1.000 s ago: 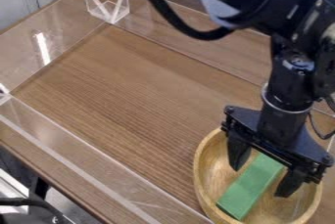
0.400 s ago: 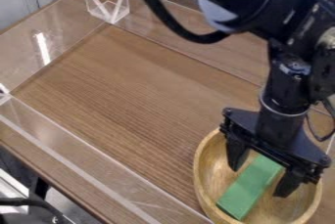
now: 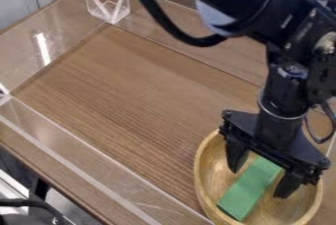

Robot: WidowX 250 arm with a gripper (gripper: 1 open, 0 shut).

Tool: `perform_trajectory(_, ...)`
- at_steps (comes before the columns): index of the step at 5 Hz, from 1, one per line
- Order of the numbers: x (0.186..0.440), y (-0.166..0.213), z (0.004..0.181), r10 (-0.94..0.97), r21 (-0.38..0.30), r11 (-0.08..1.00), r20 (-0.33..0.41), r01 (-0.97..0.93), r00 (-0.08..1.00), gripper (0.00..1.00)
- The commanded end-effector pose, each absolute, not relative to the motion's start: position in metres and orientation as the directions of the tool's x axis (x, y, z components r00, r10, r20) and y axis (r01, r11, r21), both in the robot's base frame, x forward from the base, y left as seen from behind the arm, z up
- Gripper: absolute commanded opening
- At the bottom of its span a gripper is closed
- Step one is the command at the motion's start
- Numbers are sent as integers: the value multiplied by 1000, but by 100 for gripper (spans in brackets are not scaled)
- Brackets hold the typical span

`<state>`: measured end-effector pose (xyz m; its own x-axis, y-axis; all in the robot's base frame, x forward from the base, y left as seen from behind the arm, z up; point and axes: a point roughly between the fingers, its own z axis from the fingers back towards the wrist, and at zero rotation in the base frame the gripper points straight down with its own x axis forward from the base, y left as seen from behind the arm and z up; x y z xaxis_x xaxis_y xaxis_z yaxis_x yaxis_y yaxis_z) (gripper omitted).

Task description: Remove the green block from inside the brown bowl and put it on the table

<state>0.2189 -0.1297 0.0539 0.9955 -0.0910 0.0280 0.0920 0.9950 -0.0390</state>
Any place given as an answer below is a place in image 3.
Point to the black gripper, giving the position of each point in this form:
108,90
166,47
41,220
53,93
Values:
272,134

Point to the brown wooden bowl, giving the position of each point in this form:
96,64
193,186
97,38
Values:
272,211

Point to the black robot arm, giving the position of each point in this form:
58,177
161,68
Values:
297,29

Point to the clear acrylic front wall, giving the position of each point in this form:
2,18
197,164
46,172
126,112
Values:
116,195

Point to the clear acrylic corner bracket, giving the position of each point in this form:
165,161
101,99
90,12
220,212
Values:
108,11

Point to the green rectangular block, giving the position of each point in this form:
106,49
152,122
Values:
244,193

